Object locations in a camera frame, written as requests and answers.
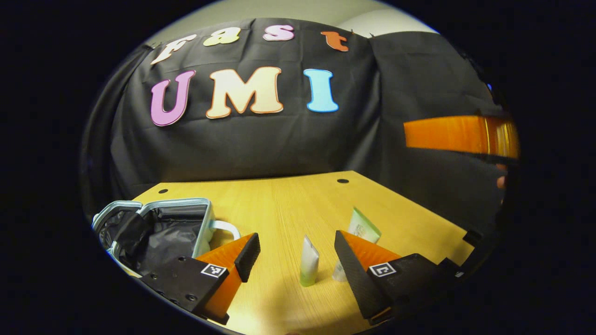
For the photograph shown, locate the small white suitcase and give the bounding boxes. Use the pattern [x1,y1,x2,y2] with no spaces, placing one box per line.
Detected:
[91,197,242,279]

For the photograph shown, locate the large green-ended white tube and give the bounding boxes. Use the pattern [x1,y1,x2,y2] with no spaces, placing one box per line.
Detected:
[332,207,382,282]

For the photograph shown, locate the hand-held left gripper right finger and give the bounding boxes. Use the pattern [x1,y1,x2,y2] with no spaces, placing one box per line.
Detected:
[333,229,466,326]

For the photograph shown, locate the small white green-capped tube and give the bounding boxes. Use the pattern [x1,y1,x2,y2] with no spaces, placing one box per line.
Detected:
[299,235,320,288]

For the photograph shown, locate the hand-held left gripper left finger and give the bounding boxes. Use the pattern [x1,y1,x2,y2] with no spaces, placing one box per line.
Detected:
[140,232,261,326]

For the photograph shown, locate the black backdrop cloth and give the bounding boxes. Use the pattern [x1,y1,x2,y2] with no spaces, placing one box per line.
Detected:
[81,18,513,242]

